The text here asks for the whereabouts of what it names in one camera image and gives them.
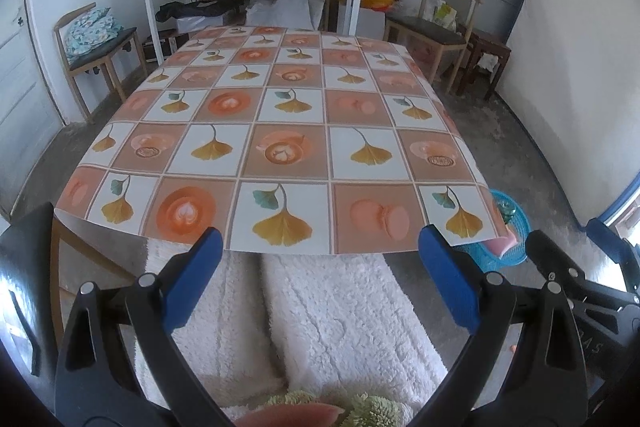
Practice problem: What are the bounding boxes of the white door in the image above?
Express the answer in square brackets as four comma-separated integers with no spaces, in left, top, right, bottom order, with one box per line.
[0,2,68,218]

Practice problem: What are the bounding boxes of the person's left hand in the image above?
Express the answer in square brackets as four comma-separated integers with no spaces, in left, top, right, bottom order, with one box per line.
[235,402,347,427]

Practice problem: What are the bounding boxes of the white fluffy pants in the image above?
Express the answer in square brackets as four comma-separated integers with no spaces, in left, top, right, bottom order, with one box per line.
[135,239,451,427]

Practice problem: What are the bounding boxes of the white sack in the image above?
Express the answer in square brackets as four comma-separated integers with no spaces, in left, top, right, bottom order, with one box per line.
[245,0,326,30]

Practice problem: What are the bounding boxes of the wooden chair black seat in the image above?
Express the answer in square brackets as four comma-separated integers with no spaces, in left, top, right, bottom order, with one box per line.
[54,2,149,122]
[385,0,483,95]

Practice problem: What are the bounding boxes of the blue plastic wastebasket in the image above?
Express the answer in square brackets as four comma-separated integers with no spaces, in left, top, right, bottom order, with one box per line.
[462,188,533,273]

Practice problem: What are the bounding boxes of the dark wooden stool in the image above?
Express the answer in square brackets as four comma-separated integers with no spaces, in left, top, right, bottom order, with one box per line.
[460,27,512,100]

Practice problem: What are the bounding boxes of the white mattress blue edge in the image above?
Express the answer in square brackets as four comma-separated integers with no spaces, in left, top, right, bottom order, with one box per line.
[500,0,640,228]

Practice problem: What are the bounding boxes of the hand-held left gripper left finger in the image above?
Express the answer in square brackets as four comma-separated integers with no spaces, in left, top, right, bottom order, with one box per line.
[55,227,236,427]

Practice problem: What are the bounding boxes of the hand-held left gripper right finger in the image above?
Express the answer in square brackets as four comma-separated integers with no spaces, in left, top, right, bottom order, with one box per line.
[415,224,588,427]

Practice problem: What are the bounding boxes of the patterned tablecloth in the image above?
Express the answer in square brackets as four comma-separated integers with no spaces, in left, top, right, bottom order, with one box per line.
[54,26,512,256]

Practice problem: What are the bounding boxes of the pink cloth pack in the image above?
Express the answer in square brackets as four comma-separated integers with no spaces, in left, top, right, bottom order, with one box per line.
[482,227,521,258]

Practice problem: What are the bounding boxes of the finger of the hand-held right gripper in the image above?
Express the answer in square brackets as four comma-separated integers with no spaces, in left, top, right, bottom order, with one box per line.
[586,218,640,293]
[525,229,586,303]

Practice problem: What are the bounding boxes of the white paper bag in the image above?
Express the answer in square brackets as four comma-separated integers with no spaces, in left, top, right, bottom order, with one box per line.
[432,0,458,30]

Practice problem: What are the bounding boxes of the green label plastic bottle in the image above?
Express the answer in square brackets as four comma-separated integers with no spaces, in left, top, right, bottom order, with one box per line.
[495,199,518,223]

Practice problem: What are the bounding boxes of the floral cushion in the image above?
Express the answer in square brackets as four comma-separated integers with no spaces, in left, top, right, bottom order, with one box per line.
[65,7,126,60]

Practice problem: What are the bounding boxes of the black bag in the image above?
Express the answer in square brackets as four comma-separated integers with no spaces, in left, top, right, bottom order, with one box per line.
[156,0,236,24]

